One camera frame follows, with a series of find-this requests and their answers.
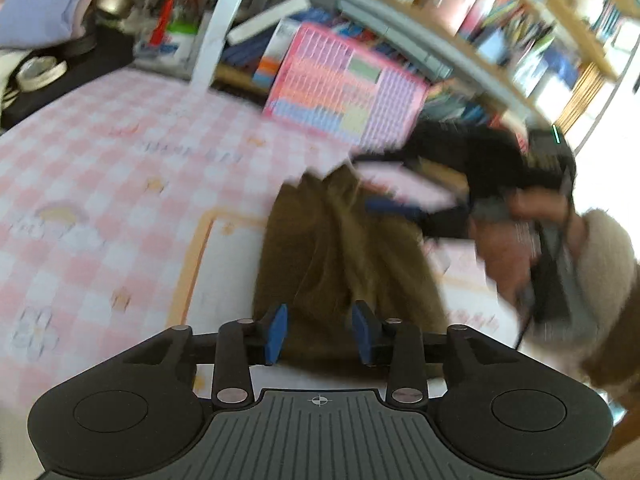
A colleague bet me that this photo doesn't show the person's right hand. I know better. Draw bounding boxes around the person's right hand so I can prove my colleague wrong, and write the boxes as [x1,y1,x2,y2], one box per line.
[472,190,586,306]

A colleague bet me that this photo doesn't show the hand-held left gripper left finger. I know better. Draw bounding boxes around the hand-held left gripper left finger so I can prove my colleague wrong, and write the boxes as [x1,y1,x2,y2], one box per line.
[120,304,289,411]

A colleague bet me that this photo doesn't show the purple cloth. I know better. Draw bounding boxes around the purple cloth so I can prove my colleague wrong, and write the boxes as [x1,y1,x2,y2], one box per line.
[0,0,107,51]

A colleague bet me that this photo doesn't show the orange white box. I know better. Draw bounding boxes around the orange white box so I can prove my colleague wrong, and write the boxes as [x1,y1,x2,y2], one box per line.
[252,17,302,89]

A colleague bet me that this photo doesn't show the red figure pen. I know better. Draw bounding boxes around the red figure pen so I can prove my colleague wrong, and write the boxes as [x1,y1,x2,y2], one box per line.
[150,0,179,46]

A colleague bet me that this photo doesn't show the white pen jar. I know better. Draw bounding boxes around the white pen jar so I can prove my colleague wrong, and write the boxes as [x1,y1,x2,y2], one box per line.
[165,20,202,62]

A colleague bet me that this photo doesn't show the white tape roll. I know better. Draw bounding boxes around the white tape roll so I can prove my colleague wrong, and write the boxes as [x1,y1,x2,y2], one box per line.
[14,55,68,92]

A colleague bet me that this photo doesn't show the person's right forearm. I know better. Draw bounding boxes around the person's right forearm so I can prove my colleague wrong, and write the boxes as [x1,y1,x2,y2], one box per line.
[570,209,640,386]

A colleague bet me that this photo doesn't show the pink keyboard learning toy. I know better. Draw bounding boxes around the pink keyboard learning toy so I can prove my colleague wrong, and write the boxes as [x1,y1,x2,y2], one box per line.
[262,22,431,153]

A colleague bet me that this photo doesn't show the white wooden bookshelf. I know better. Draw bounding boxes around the white wooden bookshelf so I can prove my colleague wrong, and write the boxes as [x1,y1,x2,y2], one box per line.
[190,0,631,161]

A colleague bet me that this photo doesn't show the brown pants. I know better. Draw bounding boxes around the brown pants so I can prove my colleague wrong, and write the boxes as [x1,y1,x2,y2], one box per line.
[252,165,449,377]

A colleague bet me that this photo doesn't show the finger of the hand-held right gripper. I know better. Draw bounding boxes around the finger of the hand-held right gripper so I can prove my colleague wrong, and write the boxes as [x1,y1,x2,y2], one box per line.
[365,197,473,238]
[350,152,471,196]

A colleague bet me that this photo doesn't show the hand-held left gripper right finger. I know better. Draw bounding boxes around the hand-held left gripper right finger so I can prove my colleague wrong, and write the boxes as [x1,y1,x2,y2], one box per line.
[351,300,522,411]

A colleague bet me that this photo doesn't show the pink checkered table mat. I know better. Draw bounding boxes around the pink checkered table mat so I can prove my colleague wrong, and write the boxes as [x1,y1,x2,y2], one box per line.
[0,67,526,411]

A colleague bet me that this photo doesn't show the white leaning book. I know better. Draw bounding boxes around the white leaning book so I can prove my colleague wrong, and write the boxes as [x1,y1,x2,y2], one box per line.
[227,0,311,44]

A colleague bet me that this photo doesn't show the black flat box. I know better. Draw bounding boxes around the black flat box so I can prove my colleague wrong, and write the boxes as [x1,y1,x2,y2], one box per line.
[0,25,137,128]

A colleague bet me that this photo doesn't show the brass bowl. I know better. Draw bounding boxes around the brass bowl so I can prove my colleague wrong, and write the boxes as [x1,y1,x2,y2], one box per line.
[95,0,137,19]

